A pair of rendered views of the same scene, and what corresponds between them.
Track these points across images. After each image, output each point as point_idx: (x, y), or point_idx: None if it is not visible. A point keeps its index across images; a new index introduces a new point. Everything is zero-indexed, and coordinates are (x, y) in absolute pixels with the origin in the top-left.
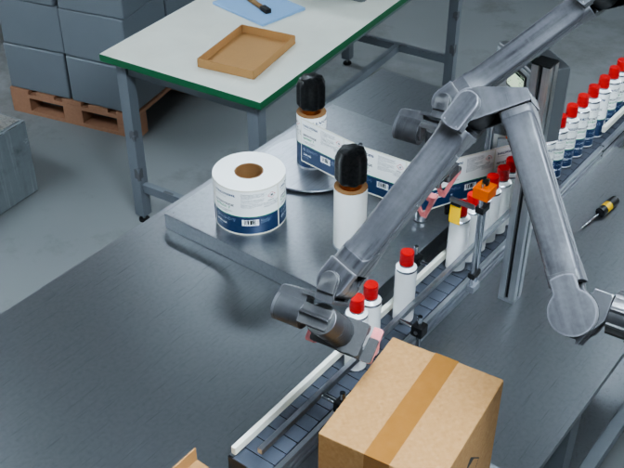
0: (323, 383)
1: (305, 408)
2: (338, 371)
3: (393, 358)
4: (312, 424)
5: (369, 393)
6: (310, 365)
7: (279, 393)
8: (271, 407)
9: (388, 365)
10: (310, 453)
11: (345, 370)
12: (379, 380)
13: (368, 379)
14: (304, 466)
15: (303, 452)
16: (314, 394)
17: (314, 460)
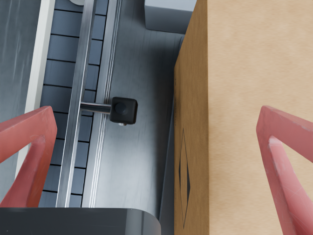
0: (59, 46)
1: (71, 153)
2: (79, 46)
3: (254, 55)
4: (86, 127)
5: (261, 225)
6: (22, 10)
7: (11, 77)
8: (14, 105)
9: (255, 87)
10: (102, 148)
11: (89, 36)
12: (261, 159)
13: (231, 173)
14: (106, 172)
15: (97, 167)
16: (69, 116)
17: (112, 155)
